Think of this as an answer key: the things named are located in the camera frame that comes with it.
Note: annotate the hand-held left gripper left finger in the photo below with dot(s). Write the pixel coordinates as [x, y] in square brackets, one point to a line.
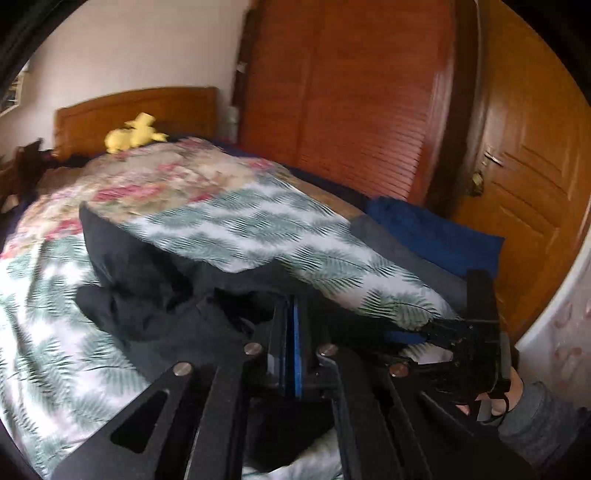
[278, 355]

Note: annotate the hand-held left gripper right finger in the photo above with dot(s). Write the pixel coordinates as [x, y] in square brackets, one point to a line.
[296, 350]

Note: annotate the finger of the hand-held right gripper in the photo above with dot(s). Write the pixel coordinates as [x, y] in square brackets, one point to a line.
[441, 334]

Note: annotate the black coat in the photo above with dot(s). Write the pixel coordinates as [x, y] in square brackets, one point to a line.
[138, 277]

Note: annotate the person's right hand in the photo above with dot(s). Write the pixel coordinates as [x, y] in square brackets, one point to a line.
[497, 406]

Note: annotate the white patterned curtain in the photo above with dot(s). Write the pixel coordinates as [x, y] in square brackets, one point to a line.
[563, 332]

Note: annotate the grey bed sheet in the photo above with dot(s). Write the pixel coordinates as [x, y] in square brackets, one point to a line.
[392, 249]

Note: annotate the blue bed sheet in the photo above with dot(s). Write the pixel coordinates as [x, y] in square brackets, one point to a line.
[438, 235]

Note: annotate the wooden door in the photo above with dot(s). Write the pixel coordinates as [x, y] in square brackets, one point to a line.
[531, 161]

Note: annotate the floral quilt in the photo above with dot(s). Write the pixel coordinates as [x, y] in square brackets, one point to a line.
[161, 175]

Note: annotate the leaf print bed sheet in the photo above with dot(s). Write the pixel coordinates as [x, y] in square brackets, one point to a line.
[55, 369]

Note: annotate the wooden louvred wardrobe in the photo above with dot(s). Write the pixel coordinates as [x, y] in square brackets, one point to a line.
[360, 92]

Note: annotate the wooden headboard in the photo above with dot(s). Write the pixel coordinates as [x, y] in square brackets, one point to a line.
[175, 115]

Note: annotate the yellow plush toy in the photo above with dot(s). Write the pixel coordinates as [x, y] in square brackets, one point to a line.
[131, 136]

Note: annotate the dark wooden chair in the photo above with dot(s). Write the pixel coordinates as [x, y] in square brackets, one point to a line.
[30, 161]

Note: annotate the white wall shelf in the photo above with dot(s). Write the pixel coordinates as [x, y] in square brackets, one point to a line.
[10, 92]

